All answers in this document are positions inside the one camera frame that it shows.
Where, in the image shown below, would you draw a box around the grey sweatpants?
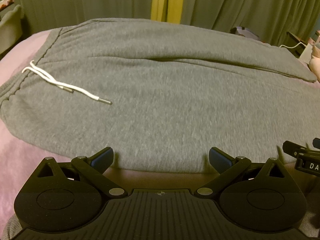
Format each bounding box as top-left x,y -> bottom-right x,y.
1,18 -> 319,173

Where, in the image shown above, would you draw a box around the pink bed blanket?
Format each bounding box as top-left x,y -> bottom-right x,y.
0,29 -> 320,240

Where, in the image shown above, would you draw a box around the beige pillow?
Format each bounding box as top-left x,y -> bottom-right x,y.
309,56 -> 320,81

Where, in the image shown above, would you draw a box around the dark bag with white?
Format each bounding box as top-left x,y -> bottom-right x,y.
230,27 -> 260,41

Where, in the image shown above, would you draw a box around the grey green curtain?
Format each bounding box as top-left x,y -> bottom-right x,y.
15,0 -> 319,45

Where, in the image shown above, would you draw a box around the grey chair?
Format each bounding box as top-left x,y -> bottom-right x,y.
0,5 -> 23,54

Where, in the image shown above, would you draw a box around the yellow curtain strip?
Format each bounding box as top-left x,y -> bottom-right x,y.
151,0 -> 184,24

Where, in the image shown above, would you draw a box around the white cable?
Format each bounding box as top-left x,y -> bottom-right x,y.
279,42 -> 306,49

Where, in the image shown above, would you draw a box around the white drawstring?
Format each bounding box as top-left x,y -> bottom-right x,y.
21,60 -> 113,105

